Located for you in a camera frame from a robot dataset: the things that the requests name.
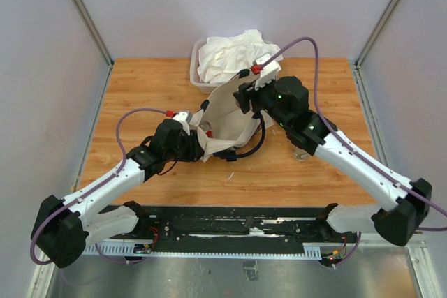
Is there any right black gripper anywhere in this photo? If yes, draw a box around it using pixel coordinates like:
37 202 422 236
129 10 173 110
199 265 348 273
235 73 291 131

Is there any beige canvas tote bag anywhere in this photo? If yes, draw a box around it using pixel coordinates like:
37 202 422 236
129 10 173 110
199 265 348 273
190 69 273 162

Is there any chang soda water bottle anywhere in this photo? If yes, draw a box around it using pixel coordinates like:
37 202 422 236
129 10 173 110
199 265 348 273
293 148 312 161

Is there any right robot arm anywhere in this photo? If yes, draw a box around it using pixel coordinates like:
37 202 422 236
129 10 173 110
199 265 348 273
233 71 432 246

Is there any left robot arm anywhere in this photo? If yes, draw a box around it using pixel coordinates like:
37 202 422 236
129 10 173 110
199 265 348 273
30 118 206 268

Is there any white crumpled cloth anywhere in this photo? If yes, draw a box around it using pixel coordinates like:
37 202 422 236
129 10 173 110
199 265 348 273
198 29 280 84

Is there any white plastic basket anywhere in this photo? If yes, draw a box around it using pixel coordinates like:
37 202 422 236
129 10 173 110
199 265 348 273
189 38 225 94

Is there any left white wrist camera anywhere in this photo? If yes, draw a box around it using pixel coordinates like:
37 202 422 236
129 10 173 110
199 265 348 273
165 110 192 135

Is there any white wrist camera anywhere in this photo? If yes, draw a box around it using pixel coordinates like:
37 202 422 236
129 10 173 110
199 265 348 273
251 53 281 90
165 110 192 135

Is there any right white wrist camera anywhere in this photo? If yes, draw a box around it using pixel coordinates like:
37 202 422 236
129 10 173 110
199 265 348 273
251 53 281 90

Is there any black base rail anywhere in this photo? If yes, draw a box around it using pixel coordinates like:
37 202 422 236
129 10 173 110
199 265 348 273
85 205 358 260

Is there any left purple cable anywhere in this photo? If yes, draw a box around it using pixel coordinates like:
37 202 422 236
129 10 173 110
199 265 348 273
29 107 168 266

